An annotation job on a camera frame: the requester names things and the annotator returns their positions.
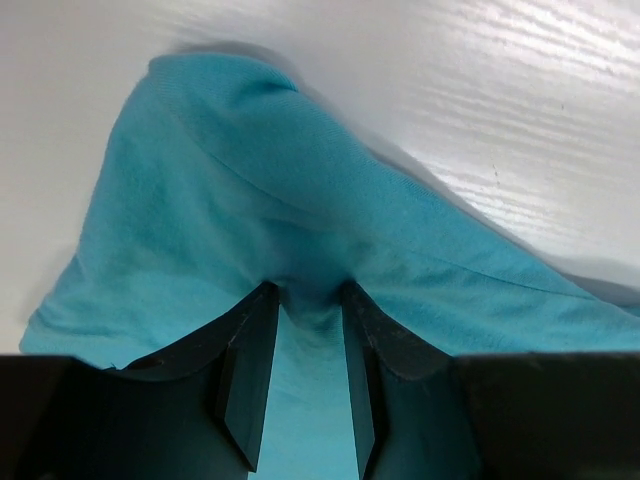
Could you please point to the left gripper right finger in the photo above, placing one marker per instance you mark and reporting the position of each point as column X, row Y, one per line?
column 419, row 413

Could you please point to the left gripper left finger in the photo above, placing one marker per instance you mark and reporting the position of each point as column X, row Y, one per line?
column 194, row 409

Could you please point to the turquoise t shirt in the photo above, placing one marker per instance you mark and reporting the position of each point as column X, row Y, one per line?
column 220, row 174

